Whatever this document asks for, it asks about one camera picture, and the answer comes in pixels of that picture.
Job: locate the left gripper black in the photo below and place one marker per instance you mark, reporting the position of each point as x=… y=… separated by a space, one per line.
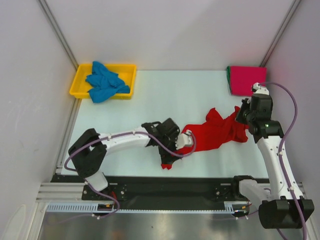
x=166 y=158

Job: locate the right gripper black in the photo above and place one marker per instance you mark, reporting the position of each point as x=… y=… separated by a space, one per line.
x=246 y=103

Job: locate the red t shirt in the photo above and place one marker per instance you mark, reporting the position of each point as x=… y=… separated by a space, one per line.
x=216 y=130

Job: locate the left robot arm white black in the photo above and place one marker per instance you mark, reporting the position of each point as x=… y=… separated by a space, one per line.
x=91 y=148

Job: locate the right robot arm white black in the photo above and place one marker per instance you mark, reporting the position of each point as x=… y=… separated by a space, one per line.
x=284 y=206

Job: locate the folded magenta t shirt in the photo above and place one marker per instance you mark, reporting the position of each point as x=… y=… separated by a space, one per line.
x=241 y=79

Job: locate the blue t shirt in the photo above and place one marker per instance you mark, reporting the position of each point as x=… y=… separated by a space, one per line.
x=105 y=84

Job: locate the yellow plastic tray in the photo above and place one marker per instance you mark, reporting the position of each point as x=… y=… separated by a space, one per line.
x=80 y=87

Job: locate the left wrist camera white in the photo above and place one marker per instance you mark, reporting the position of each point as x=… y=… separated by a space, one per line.
x=185 y=141

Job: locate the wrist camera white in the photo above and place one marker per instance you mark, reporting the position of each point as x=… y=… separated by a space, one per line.
x=258 y=88
x=185 y=141

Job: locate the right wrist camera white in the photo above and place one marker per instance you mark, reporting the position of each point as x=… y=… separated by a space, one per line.
x=258 y=88

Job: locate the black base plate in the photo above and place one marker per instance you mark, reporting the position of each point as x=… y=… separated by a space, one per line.
x=173 y=203

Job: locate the grey slotted cable duct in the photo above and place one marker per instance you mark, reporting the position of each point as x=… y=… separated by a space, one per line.
x=93 y=208

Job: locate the aluminium frame rail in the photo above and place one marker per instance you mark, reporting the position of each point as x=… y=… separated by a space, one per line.
x=60 y=191

